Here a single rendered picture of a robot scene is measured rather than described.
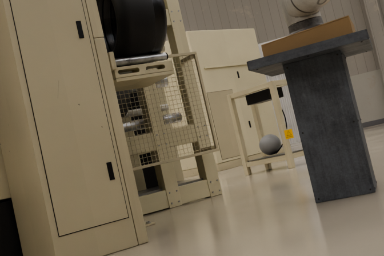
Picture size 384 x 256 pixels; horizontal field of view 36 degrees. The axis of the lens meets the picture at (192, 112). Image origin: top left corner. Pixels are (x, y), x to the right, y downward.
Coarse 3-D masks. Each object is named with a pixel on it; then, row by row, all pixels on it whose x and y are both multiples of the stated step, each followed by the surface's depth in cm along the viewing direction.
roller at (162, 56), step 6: (150, 54) 329; (156, 54) 330; (162, 54) 332; (120, 60) 318; (126, 60) 320; (132, 60) 322; (138, 60) 324; (144, 60) 326; (150, 60) 328; (156, 60) 331; (162, 60) 333
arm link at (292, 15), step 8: (280, 0) 262; (288, 0) 254; (288, 8) 257; (296, 8) 252; (320, 8) 256; (288, 16) 259; (296, 16) 256; (304, 16) 255; (312, 16) 256; (320, 16) 259; (288, 24) 262
